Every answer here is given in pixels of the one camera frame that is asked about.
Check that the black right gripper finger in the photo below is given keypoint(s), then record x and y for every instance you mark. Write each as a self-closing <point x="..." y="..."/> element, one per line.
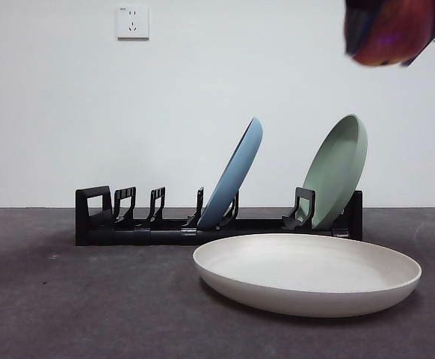
<point x="432" y="41"/>
<point x="355" y="26"/>

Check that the red yellow apple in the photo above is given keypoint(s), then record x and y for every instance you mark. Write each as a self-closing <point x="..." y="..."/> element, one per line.
<point x="389" y="37"/>

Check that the cream round plate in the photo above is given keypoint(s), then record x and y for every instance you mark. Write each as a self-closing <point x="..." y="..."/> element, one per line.
<point x="307" y="276"/>

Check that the green round plate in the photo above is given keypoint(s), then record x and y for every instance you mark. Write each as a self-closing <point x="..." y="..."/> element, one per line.
<point x="337" y="168"/>

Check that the blue round plate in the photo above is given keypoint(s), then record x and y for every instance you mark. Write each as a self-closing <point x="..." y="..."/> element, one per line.
<point x="236" y="172"/>

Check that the black plate rack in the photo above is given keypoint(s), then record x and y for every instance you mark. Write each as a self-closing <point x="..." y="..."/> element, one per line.
<point x="135" y="236"/>

